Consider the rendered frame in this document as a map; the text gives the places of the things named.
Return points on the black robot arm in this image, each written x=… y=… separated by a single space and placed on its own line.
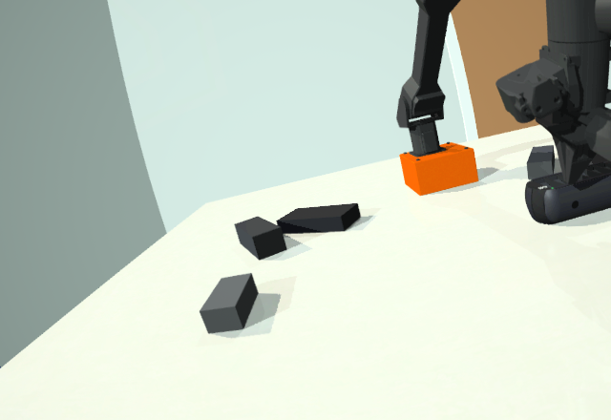
x=533 y=91

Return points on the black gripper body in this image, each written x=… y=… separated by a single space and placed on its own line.
x=592 y=120

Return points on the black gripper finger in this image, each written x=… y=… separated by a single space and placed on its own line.
x=578 y=155
x=552 y=128

